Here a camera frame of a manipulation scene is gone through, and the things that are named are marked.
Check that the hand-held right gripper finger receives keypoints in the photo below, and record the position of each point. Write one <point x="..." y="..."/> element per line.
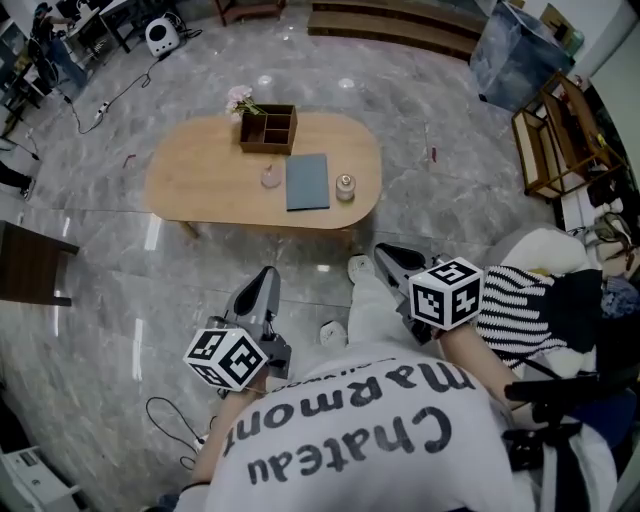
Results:
<point x="397" y="280"/>
<point x="417" y="260"/>

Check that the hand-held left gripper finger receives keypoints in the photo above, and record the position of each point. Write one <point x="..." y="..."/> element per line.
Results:
<point x="271" y="305"/>
<point x="239" y="305"/>

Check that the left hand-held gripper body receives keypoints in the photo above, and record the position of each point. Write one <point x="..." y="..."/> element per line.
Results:
<point x="225" y="357"/>

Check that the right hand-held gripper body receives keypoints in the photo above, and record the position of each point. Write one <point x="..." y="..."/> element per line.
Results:
<point x="445" y="295"/>

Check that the person's left forearm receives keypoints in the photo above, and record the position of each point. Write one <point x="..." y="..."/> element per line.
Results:
<point x="220" y="435"/>

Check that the person's right forearm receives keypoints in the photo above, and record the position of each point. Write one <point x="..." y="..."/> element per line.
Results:
<point x="475" y="365"/>

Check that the wooden coffee table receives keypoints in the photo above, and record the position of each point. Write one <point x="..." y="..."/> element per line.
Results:
<point x="200" y="180"/>

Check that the white shoe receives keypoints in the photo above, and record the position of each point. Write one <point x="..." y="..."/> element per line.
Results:
<point x="361" y="269"/>
<point x="334" y="332"/>

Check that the light grey trousers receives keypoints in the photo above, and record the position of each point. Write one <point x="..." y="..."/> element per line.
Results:
<point x="372" y="315"/>

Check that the striped knit garment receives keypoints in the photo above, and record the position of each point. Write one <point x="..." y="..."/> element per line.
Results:
<point x="510" y="310"/>

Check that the small red object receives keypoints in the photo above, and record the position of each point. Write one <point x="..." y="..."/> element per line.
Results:
<point x="434" y="153"/>

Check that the cream armchair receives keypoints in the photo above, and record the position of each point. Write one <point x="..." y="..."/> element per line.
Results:
<point x="545" y="247"/>

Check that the pink glass bottle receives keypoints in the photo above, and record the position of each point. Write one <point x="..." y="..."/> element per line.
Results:
<point x="272" y="177"/>

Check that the grey notebook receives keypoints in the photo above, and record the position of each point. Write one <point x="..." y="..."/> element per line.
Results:
<point x="307" y="182"/>

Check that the black wristband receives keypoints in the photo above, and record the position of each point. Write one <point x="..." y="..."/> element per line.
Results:
<point x="195" y="484"/>

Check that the black garment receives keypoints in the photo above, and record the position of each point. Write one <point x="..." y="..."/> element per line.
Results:
<point x="575" y="310"/>

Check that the brown wooden organizer box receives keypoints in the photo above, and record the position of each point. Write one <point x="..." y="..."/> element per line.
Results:
<point x="250" y="145"/>

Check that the blue-grey scarf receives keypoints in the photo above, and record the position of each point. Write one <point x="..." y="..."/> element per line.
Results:
<point x="620" y="295"/>

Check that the beige handbag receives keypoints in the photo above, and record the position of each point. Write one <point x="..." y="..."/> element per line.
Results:
<point x="612" y="235"/>

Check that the white printed t-shirt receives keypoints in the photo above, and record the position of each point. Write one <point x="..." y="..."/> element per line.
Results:
<point x="360" y="475"/>

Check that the dark blue bag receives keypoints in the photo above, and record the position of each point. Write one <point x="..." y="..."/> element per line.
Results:
<point x="590" y="405"/>

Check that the wooden rattan rack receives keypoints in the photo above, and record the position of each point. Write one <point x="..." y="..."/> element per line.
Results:
<point x="570" y="125"/>

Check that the pink flower bouquet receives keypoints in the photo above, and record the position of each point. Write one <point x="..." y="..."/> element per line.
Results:
<point x="239" y="97"/>

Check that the dark wooden side table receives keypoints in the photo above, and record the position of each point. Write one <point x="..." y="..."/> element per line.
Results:
<point x="30" y="260"/>

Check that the blue marbled panel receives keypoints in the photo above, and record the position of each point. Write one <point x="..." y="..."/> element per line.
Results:
<point x="520" y="55"/>

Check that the white box appliance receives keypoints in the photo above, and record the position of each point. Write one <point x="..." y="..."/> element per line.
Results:
<point x="30" y="480"/>

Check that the wooden steps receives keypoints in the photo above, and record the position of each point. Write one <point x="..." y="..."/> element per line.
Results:
<point x="395" y="27"/>

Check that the white pet carrier backpack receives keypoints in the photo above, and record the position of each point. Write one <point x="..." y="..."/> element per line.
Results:
<point x="162" y="37"/>

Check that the light wooden cabinet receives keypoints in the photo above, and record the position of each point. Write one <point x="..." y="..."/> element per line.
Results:
<point x="225" y="10"/>

